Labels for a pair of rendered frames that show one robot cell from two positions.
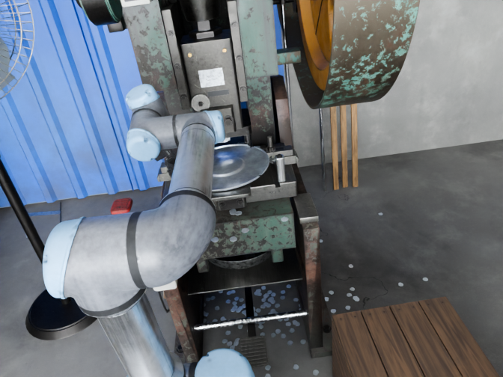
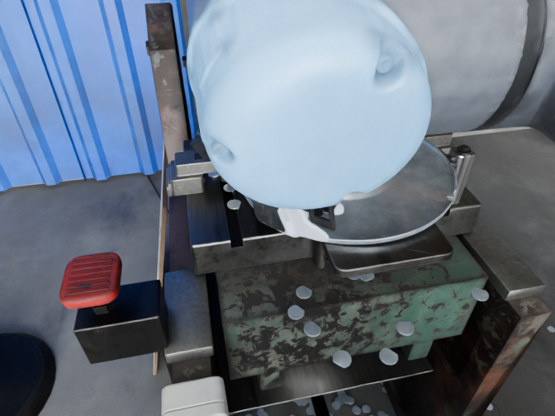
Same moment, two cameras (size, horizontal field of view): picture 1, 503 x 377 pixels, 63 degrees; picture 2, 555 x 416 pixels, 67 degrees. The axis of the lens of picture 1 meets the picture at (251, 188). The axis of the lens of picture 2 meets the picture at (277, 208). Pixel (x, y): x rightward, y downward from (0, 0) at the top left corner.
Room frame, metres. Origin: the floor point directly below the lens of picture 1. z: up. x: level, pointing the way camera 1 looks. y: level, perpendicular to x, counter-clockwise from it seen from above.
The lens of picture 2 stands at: (0.72, 0.26, 1.11)
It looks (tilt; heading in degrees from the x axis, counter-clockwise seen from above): 39 degrees down; 348
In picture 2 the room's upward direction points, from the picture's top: straight up
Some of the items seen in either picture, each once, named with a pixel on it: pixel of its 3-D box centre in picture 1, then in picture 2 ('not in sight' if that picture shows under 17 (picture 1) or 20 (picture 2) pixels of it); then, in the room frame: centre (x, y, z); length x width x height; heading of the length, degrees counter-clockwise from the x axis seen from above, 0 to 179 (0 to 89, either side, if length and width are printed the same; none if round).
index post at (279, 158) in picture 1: (280, 167); (455, 174); (1.17, -0.10, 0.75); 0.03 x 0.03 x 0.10; 0
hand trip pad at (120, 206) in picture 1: (124, 213); (99, 295); (1.07, 0.40, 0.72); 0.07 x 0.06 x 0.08; 0
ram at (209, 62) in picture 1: (212, 81); not in sight; (1.26, 0.07, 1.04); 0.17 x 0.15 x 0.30; 0
